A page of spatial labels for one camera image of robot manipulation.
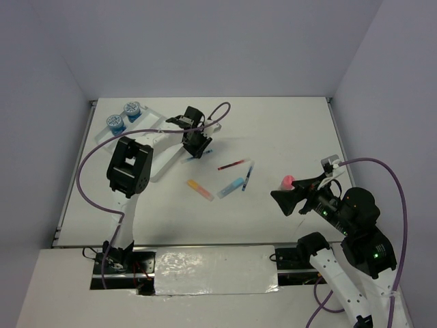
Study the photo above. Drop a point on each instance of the blue slime jar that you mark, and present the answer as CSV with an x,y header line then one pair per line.
x,y
115,124
132,111

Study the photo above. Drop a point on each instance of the dark blue gel pen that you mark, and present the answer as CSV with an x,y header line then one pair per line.
x,y
248,175

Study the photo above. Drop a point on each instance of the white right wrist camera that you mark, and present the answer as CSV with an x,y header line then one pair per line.
x,y
332,170

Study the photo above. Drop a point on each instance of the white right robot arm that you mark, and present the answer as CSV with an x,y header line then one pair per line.
x,y
365,247

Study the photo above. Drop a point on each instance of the orange highlighter marker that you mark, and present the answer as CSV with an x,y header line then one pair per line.
x,y
200,190

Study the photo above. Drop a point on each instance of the blue highlighter marker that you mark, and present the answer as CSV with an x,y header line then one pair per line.
x,y
237,183

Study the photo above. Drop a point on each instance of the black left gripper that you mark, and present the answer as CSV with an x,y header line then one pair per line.
x,y
205,141

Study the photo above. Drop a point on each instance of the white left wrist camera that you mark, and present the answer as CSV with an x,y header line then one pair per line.
x,y
209,131

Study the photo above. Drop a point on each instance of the red ink refill pen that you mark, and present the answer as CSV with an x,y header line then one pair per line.
x,y
239,162

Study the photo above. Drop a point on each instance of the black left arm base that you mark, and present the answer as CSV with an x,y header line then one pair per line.
x,y
122,269

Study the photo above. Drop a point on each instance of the pink capped bottle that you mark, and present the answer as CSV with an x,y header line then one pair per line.
x,y
287,183

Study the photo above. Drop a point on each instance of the blue ink refill pen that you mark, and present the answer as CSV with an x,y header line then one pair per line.
x,y
192,158

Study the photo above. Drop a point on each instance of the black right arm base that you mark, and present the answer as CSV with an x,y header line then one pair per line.
x,y
291,269

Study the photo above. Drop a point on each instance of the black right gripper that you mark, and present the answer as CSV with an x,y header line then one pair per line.
x,y
308,187

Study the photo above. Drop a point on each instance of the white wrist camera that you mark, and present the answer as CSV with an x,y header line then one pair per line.
x,y
332,170
209,131

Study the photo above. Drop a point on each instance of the silver foil cover plate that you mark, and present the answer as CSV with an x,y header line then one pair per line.
x,y
192,271

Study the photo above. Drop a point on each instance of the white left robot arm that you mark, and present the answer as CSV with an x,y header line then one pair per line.
x,y
136,161

